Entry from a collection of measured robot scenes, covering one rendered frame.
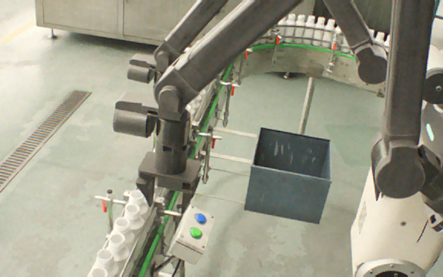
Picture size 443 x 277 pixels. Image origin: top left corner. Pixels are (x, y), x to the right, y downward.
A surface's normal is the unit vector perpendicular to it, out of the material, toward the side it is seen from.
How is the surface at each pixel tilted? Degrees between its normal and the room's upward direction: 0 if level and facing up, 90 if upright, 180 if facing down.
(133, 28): 90
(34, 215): 0
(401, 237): 101
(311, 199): 90
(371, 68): 92
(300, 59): 89
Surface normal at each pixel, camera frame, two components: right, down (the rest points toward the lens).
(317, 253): 0.11, -0.85
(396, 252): -0.19, 0.65
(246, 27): -0.21, 0.45
